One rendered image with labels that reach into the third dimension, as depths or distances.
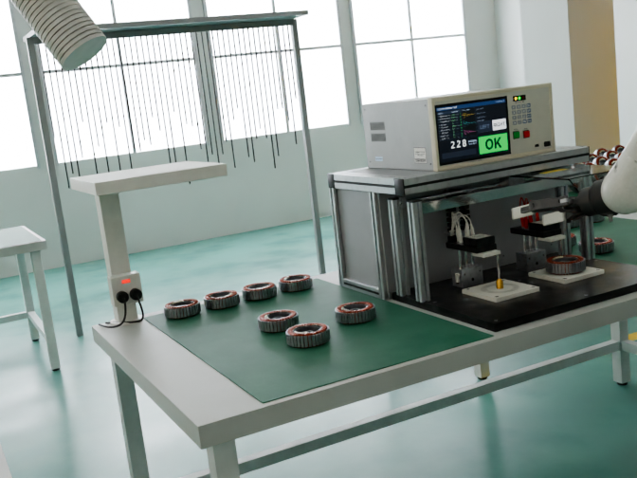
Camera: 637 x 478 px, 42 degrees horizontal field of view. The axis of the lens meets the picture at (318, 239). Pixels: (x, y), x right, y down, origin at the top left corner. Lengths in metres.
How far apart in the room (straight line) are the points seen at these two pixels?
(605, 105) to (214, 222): 4.20
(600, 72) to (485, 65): 4.11
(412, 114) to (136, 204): 6.26
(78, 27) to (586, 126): 4.50
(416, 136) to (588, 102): 4.08
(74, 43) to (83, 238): 5.90
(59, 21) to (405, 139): 1.07
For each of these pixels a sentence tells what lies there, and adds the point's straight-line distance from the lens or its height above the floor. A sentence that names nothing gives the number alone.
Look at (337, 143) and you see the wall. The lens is 9.28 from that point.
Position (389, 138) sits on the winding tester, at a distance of 2.52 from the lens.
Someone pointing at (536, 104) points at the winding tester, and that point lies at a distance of 2.55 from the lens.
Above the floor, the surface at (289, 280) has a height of 0.77.
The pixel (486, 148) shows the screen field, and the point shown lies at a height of 1.16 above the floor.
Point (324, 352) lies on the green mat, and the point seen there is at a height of 0.75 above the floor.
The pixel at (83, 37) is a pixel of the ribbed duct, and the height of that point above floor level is 1.61.
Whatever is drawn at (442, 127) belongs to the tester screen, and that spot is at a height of 1.24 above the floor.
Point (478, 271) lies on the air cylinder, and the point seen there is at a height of 0.81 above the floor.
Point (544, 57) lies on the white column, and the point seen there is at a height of 1.44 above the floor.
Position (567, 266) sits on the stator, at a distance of 2.43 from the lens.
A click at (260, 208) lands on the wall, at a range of 8.90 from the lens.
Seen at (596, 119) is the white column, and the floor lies 0.94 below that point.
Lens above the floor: 1.37
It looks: 10 degrees down
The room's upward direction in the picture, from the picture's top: 7 degrees counter-clockwise
